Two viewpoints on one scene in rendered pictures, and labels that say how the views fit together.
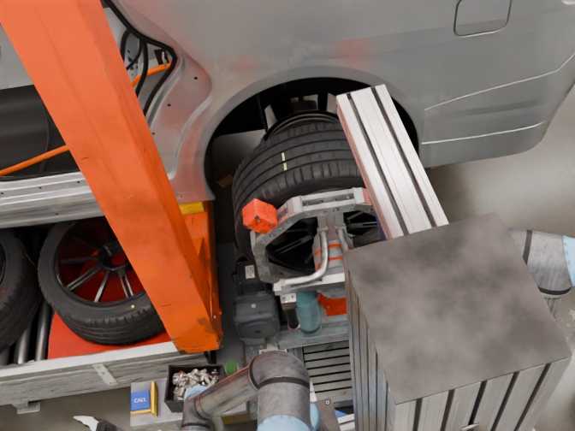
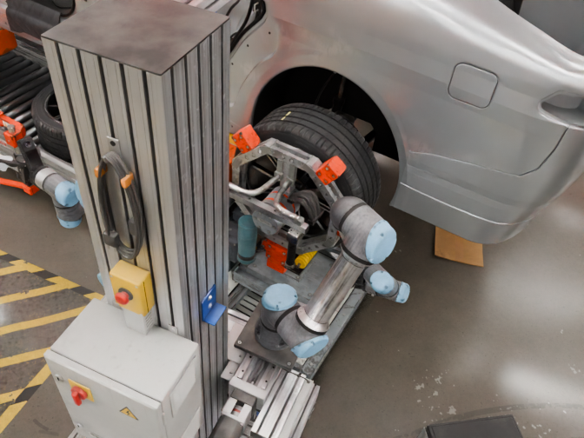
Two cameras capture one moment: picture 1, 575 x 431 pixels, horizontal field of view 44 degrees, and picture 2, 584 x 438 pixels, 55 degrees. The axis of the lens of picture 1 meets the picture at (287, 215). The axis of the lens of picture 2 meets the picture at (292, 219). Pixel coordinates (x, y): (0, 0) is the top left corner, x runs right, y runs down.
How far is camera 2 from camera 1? 1.02 m
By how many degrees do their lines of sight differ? 18
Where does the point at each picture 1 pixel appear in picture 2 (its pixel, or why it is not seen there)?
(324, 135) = (323, 116)
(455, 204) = (431, 287)
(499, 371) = (111, 56)
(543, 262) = (355, 225)
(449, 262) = (166, 16)
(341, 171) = (312, 138)
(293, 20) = (340, 16)
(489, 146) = (449, 218)
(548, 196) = (505, 327)
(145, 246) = not seen: hidden behind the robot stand
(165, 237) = not seen: hidden behind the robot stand
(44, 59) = not seen: outside the picture
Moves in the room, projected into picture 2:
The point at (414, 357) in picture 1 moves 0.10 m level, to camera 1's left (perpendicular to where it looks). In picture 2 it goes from (82, 29) to (40, 12)
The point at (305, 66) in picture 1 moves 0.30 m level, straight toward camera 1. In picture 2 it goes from (337, 61) to (298, 91)
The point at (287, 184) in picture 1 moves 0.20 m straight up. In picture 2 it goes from (275, 127) to (278, 85)
